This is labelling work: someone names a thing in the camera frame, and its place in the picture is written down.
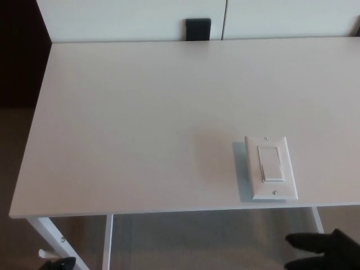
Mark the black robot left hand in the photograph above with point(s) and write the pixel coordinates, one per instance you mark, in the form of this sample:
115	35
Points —
63	264

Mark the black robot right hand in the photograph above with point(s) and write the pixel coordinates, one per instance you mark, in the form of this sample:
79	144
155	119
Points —
332	247

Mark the white rocker light switch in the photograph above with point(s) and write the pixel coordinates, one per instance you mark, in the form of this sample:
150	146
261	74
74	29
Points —
271	168

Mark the white peg on table leg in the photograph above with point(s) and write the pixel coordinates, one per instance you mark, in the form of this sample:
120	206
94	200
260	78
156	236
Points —
49	253

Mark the white cabinet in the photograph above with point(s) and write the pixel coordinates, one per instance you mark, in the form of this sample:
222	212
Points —
112	19

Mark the white metal table leg frame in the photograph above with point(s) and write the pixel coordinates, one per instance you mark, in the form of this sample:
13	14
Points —
50	233
317	222

